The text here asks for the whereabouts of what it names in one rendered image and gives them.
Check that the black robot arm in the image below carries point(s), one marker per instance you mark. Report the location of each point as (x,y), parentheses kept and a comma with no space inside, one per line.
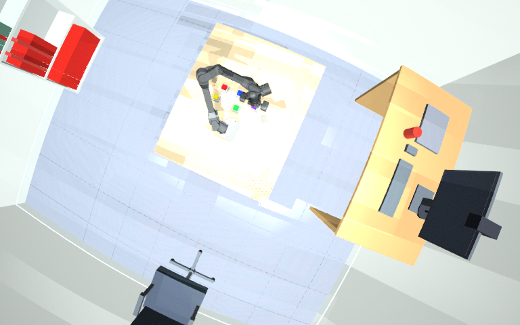
(203,75)

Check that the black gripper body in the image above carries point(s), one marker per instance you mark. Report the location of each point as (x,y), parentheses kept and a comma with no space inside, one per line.
(263,106)

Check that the red button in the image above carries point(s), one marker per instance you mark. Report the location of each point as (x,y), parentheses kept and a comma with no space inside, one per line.
(225,88)

